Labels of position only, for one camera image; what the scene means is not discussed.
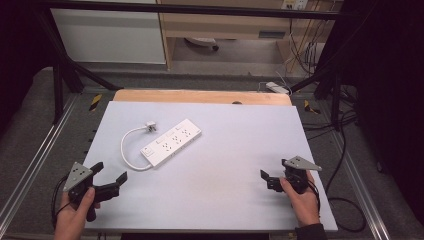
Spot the wooden desk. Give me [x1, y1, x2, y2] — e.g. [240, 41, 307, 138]
[156, 0, 344, 72]

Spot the white wall socket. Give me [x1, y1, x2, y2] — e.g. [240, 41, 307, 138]
[281, 0, 309, 11]

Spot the wooden table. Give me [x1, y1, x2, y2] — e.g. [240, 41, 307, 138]
[112, 88, 293, 107]

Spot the chair base with caster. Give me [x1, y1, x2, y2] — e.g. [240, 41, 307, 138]
[183, 37, 220, 52]

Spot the person's right hand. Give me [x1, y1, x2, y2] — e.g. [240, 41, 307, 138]
[279, 170, 322, 228]

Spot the person's left hand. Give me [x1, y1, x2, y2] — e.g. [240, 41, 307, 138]
[53, 187, 102, 240]

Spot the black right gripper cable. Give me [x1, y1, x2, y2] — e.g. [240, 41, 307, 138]
[306, 179, 322, 214]

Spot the black floor cable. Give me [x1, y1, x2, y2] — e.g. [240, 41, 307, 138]
[301, 84, 368, 234]

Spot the small white floor power strip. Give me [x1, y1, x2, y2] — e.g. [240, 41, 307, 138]
[265, 81, 290, 95]

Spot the black metal frame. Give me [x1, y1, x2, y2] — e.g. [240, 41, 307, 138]
[33, 0, 354, 132]

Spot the bundle of hanging cables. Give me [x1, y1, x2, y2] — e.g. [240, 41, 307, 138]
[287, 9, 329, 75]

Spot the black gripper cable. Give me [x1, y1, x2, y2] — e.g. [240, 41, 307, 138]
[50, 174, 73, 231]
[306, 179, 322, 214]

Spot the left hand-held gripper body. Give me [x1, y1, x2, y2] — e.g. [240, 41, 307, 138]
[62, 161, 101, 223]

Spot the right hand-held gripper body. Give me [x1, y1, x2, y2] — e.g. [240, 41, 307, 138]
[281, 155, 323, 195]

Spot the aluminium floor rail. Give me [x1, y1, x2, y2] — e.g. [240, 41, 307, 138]
[0, 93, 81, 221]
[328, 131, 392, 240]

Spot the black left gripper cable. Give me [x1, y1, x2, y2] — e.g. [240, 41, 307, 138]
[50, 174, 73, 231]

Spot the white power strip cable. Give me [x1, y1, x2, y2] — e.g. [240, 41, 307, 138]
[119, 125, 155, 172]

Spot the white cabinet panel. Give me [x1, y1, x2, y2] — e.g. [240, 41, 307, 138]
[50, 0, 167, 66]

